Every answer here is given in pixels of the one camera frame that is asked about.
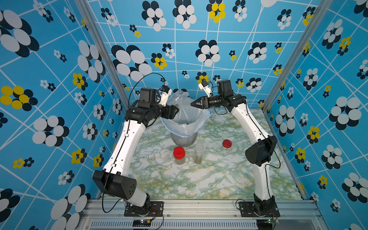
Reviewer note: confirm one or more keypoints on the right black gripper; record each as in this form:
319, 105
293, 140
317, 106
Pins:
205, 102

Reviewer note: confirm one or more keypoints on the left aluminium corner post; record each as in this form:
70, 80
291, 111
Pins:
97, 38

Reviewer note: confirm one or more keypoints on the aluminium front rail frame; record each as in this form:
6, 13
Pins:
205, 215

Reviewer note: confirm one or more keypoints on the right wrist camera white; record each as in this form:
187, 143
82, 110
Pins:
206, 88

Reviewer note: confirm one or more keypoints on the red jar lid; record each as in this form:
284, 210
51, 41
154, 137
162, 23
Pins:
227, 144

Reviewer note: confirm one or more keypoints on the right circuit board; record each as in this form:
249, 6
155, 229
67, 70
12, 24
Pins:
267, 224

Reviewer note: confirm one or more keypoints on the right aluminium corner post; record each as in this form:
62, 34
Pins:
304, 39

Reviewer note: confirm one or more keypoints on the circuit board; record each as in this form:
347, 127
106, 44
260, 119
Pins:
141, 223
267, 224

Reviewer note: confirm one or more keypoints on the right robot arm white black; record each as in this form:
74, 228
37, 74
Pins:
263, 144

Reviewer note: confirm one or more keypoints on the aluminium corner post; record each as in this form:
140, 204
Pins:
304, 39
97, 38

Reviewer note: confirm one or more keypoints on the red lid jar left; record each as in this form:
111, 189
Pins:
179, 155

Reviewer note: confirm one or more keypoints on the left circuit board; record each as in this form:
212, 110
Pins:
141, 223

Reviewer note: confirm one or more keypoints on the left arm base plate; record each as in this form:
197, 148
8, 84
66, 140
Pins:
153, 209

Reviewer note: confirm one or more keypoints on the lidless clear jar beans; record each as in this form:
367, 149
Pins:
199, 150

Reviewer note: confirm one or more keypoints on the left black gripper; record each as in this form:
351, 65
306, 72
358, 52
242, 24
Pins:
167, 111

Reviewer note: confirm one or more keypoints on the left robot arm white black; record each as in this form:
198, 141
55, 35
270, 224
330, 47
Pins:
113, 179

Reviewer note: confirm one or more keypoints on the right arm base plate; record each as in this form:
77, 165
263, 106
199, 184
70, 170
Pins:
253, 209

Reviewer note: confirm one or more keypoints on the white plastic bin liner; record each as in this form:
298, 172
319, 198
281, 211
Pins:
189, 120

